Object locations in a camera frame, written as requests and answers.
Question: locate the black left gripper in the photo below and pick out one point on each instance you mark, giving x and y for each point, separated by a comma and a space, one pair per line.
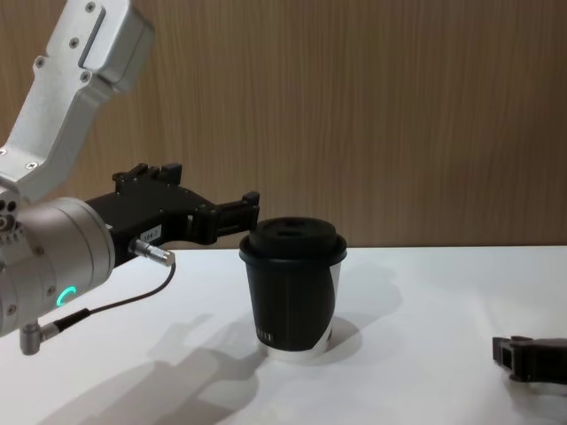
133, 217

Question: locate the black plastic cup lid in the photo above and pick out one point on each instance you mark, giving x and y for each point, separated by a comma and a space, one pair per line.
292, 241

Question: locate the black paper cup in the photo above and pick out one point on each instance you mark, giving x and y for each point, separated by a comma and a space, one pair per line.
288, 305

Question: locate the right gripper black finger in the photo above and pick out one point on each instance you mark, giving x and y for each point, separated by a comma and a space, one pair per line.
531, 358

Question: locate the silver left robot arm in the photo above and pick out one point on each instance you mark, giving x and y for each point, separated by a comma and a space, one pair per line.
57, 248

